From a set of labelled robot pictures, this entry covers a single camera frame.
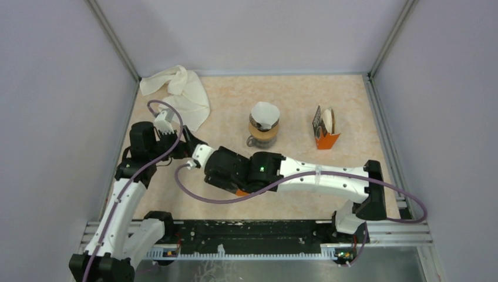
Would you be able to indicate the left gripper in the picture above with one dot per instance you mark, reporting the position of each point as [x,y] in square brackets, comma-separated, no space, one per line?
[188,147]

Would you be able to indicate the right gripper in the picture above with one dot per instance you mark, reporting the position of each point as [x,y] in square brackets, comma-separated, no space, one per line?
[227,186]

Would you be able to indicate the orange glass flask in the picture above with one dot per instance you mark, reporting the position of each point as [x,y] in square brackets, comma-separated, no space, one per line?
[241,193]

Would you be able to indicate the clear glass dripper cone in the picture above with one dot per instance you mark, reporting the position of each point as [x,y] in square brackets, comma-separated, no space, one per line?
[263,124]

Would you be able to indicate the white paper coffee filter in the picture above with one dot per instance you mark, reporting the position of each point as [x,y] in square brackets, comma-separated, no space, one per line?
[266,110]

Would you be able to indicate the orange coffee filter box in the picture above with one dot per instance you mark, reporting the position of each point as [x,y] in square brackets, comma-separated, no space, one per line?
[324,130]

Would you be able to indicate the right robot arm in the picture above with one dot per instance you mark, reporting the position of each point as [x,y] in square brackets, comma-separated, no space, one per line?
[361,186]

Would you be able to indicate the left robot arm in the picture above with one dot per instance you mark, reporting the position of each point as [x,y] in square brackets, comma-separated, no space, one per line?
[113,254]

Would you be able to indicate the white cloth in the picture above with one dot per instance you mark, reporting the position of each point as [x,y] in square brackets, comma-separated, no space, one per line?
[185,92]

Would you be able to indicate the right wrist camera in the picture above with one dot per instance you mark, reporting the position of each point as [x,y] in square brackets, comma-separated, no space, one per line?
[200,156]

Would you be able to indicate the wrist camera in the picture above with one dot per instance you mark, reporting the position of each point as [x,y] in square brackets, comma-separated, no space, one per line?
[162,121]
[200,156]

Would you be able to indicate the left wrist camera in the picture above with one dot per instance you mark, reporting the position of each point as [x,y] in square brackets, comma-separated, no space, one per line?
[162,121]

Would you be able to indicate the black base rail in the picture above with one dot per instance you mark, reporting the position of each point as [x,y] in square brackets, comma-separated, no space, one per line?
[253,236]

